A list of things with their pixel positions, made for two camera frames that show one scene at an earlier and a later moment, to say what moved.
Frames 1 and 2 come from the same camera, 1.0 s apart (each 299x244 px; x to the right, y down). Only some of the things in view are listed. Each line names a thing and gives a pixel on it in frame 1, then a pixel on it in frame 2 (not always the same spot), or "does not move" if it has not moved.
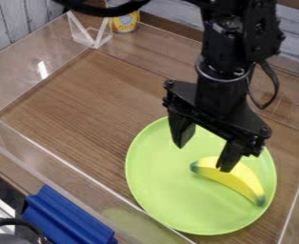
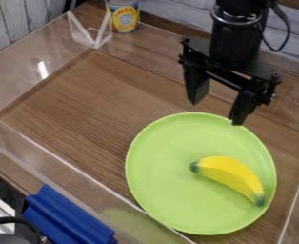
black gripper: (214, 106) → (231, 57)
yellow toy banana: (242, 177) does not move
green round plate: (185, 198) does not move
